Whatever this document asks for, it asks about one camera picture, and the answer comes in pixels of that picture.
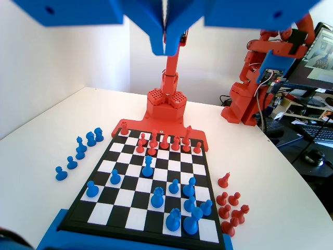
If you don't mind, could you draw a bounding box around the wooden desk shelf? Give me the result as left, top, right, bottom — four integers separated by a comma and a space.
282, 95, 333, 120

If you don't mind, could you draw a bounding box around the black white chessboard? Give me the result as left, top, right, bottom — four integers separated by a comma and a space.
58, 127, 226, 244

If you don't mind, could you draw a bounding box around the red chess king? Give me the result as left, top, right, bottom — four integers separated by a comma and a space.
182, 125, 193, 145

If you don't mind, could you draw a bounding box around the blue arm base plate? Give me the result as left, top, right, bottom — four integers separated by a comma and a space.
36, 208, 234, 250

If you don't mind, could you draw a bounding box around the blue chess bishop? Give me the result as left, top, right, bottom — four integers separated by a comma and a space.
75, 136, 88, 154
182, 177, 196, 197

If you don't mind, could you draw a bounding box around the black computer monitor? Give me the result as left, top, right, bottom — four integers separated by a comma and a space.
285, 22, 333, 91

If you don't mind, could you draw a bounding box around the blue electronics board holder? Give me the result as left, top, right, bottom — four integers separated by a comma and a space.
256, 51, 296, 85

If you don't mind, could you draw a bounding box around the black computer mouse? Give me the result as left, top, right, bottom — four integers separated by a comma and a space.
303, 149, 326, 167

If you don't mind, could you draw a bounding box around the blue chess queen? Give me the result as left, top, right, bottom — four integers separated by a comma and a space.
142, 155, 154, 178

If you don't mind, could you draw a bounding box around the white wire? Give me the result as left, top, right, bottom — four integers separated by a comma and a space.
254, 72, 276, 131

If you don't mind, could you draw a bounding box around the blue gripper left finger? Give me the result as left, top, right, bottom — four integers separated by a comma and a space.
109, 0, 166, 56

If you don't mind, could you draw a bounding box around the blue chess rook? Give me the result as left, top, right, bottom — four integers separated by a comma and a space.
165, 207, 182, 232
150, 186, 165, 209

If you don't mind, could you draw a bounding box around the black keyboard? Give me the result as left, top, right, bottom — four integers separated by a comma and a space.
296, 124, 333, 144

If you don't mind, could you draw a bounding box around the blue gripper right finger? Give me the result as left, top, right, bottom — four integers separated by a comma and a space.
166, 0, 209, 56

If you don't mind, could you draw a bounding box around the red chess queen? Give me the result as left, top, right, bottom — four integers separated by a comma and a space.
150, 129, 159, 148

